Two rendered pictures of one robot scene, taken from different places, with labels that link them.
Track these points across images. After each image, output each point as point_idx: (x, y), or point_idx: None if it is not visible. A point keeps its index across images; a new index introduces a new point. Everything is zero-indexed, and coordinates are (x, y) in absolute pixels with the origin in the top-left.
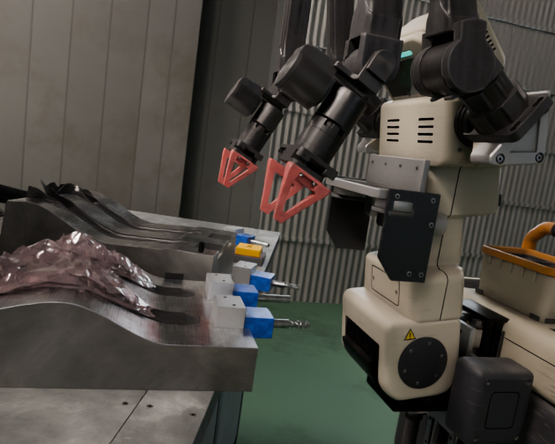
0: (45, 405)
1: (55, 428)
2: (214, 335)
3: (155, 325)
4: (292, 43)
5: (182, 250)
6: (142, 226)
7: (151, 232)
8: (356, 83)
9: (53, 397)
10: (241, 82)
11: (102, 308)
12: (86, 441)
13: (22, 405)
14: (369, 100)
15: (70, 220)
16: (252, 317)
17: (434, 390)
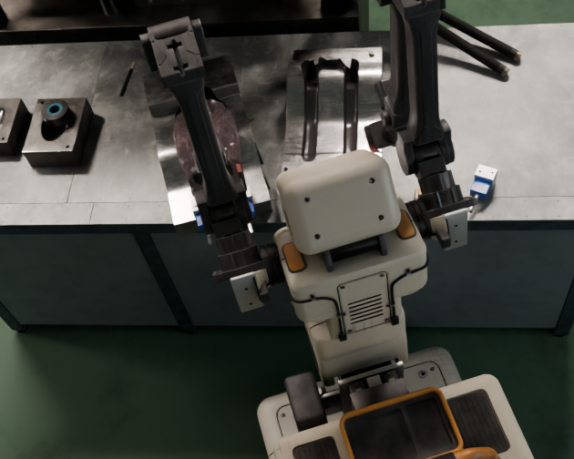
0: (154, 177)
1: (141, 185)
2: (182, 208)
3: (184, 185)
4: (392, 84)
5: (282, 164)
6: (356, 123)
7: (340, 134)
8: None
9: (159, 177)
10: (380, 83)
11: (167, 165)
12: (135, 196)
13: (153, 171)
14: (418, 182)
15: (292, 98)
16: (196, 217)
17: (319, 373)
